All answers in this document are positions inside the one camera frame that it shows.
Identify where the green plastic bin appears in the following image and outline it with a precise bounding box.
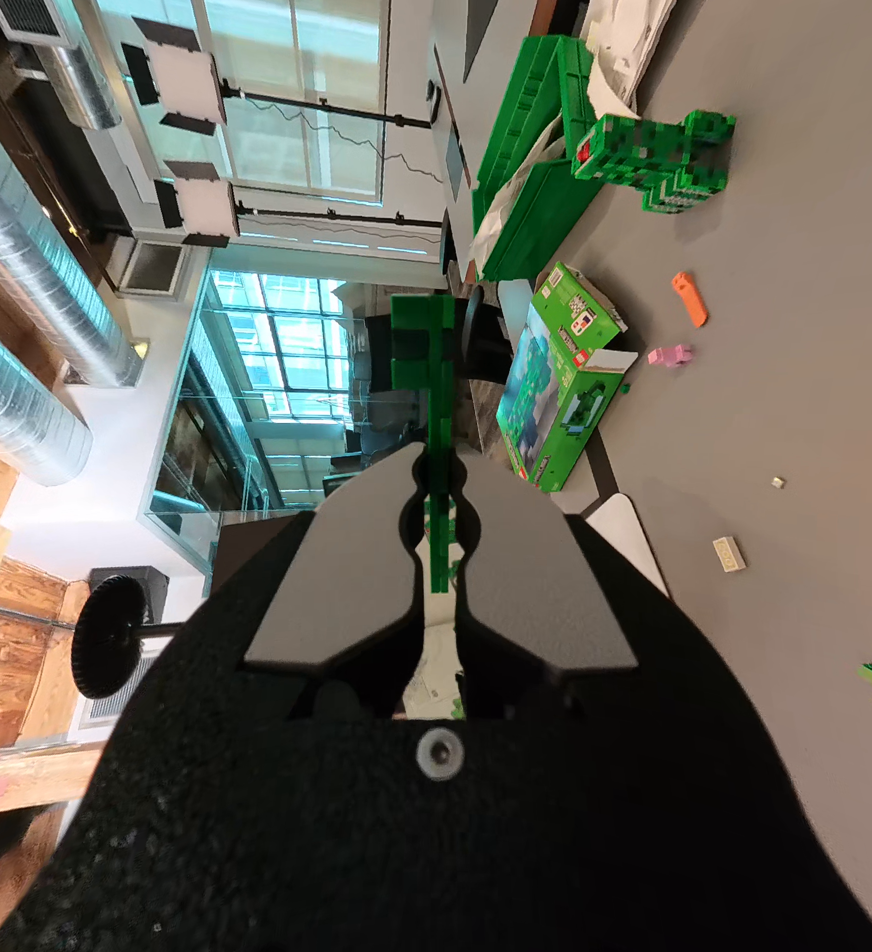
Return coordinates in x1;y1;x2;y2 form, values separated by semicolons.
472;35;610;281

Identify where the white wall vent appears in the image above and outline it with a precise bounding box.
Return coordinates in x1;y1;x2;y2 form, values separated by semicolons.
118;237;189;296
79;654;163;727

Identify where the white duct vent grille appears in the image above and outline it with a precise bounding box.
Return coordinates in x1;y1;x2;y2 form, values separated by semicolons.
0;0;74;47

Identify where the brick instruction booklet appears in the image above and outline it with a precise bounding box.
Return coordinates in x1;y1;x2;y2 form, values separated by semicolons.
402;623;467;720

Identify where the crumpled white paper bag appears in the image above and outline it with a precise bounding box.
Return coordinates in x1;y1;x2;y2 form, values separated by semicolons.
583;0;680;121
469;112;567;263

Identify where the green toy box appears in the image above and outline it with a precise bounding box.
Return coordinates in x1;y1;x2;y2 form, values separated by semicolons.
496;261;640;494

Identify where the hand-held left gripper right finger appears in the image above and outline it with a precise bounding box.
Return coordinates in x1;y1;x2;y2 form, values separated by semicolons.
453;454;639;675

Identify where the green brick plate assembly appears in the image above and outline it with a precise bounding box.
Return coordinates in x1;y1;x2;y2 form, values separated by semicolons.
390;295;458;595

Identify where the orange brick separator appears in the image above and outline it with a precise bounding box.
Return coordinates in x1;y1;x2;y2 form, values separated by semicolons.
671;271;709;329

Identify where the grey desk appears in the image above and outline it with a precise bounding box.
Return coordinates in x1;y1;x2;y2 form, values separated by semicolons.
473;0;872;952

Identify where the black speaker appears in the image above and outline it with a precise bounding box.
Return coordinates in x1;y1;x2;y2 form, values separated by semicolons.
89;566;170;627

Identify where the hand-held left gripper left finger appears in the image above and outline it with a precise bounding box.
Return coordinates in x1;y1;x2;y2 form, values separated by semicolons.
245;442;430;670

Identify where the green brick creeper model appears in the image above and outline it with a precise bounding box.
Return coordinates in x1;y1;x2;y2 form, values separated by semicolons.
570;109;737;216

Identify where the black screen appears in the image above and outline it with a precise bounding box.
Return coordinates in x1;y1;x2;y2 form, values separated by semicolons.
211;512;316;597

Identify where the thin silver air duct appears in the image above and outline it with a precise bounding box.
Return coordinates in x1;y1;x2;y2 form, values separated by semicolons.
33;43;122;132

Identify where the studio light panel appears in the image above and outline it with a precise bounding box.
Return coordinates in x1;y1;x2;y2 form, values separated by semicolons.
121;18;228;137
154;159;241;248

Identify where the black light stand pole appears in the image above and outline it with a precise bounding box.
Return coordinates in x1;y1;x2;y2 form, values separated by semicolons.
235;201;444;228
220;80;434;129

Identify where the black round disc on rod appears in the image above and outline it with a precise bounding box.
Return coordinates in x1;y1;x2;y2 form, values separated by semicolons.
70;574;186;699

